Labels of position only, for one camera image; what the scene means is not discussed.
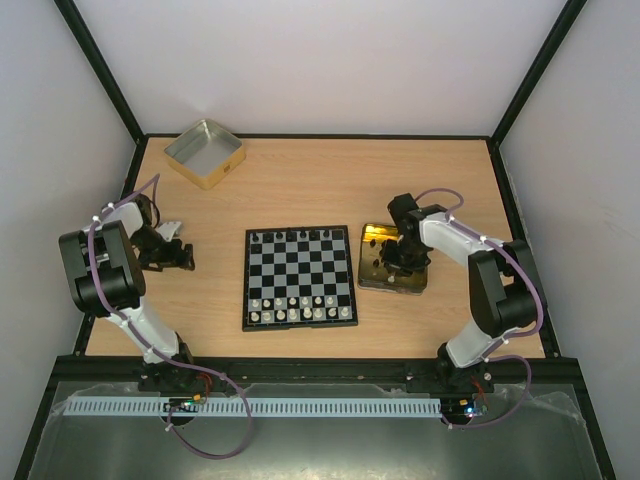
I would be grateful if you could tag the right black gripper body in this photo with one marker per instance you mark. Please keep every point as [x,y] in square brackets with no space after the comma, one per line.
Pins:
[400,260]

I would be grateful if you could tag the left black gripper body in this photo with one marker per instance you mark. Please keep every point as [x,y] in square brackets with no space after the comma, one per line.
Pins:
[155,251]

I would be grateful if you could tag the gold tin lid tray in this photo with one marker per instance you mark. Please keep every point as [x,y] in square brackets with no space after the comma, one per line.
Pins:
[372,278]

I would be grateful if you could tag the gold square tin box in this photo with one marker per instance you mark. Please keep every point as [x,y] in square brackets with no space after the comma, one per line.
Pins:
[205,153]

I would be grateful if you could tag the black magnetic chess board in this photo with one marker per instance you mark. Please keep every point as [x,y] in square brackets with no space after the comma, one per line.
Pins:
[293,268]

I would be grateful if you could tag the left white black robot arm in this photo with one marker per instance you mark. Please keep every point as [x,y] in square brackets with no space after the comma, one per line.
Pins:
[105,268]

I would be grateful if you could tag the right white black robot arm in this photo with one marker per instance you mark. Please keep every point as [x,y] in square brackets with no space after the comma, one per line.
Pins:
[505,297]

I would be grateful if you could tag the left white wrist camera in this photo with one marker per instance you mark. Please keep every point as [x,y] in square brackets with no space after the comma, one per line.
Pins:
[169,230]

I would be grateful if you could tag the grey slotted cable duct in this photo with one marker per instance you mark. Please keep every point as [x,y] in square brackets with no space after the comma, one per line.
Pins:
[258,407]

